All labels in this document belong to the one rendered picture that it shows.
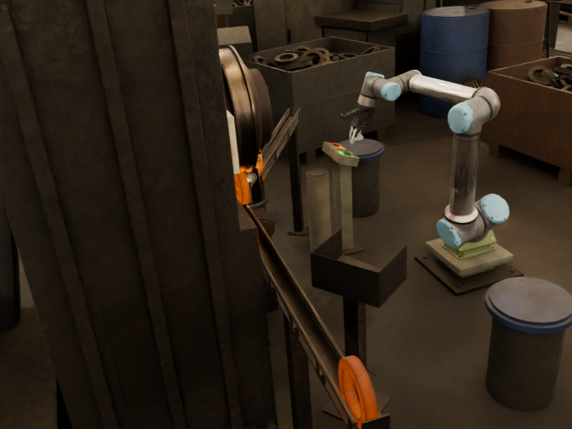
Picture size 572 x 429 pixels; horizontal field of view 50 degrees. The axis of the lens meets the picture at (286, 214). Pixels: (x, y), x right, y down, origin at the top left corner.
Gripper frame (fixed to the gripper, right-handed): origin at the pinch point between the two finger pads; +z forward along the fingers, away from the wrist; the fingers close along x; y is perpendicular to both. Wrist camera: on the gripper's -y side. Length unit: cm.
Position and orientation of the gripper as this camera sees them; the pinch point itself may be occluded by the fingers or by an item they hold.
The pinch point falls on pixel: (350, 141)
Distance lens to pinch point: 322.7
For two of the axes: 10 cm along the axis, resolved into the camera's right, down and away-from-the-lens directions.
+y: 9.1, 1.1, 4.1
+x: -3.3, -4.0, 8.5
